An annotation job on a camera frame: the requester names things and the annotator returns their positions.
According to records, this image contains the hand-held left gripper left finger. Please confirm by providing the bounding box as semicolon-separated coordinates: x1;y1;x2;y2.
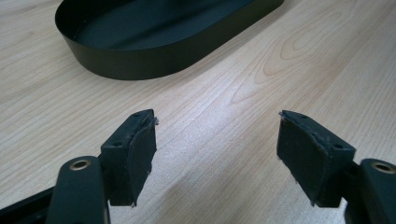
99;108;159;208

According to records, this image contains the black oval metal tray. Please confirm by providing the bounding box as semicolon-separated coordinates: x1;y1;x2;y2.
54;0;285;81

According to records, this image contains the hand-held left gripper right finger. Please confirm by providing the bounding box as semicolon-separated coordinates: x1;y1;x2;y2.
276;109;357;209

